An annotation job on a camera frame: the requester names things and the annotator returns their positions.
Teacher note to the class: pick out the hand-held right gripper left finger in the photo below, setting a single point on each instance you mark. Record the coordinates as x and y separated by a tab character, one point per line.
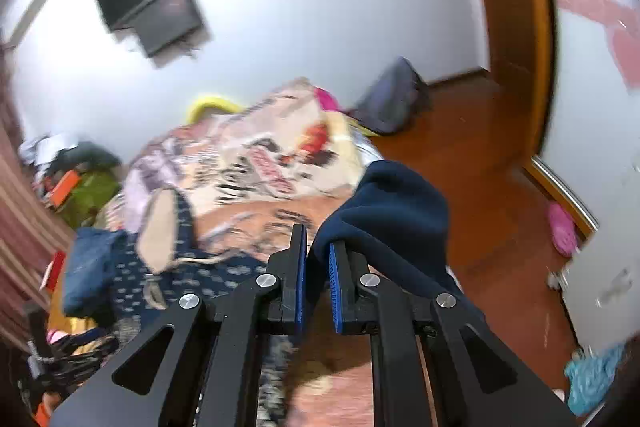
300	279

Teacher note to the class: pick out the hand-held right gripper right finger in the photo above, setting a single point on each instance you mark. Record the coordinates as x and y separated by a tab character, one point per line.
335	289

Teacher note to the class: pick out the navy garment with patterned band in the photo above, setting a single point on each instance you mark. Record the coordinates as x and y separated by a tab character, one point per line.
395	217

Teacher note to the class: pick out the navy dotted hooded garment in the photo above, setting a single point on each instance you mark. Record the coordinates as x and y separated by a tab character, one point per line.
200	277

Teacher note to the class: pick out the newspaper print blanket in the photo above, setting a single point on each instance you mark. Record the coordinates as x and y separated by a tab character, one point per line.
260	142

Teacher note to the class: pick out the bright pink cloth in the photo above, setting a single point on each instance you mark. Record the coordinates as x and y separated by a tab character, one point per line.
326	99

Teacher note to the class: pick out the grey backpack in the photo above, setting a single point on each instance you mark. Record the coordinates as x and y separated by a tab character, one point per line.
392	99

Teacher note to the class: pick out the yellow pillow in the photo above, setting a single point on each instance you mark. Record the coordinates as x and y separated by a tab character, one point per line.
207	103

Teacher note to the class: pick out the blue jeans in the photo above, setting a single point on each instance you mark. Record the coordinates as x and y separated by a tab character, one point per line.
90	267

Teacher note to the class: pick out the green bag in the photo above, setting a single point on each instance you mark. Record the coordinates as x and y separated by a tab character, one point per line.
95	197

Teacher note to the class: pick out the yellow blanket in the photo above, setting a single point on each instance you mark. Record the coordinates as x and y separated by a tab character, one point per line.
70	319

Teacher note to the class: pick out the pink slipper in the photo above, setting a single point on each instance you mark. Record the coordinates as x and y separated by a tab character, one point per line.
562	229

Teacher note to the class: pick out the red box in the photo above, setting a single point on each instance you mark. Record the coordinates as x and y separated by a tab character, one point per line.
52	271

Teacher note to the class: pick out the orange box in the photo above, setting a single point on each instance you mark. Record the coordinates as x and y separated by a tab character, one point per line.
65	188

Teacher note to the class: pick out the pile of mixed clutter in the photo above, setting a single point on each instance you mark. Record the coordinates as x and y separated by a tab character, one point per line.
65	152

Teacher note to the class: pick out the teal cloth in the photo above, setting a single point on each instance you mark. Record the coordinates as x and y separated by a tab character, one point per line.
592	379

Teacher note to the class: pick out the striped curtain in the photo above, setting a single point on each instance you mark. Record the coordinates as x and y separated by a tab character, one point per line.
25	227

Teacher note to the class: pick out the brown wooden door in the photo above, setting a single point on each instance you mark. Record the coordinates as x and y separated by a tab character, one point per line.
515	32

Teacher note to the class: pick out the metal floor rail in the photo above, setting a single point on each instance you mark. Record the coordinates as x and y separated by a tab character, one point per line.
565	194

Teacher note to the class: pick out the pink wall decoration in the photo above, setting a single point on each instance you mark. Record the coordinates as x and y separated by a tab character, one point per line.
620	32

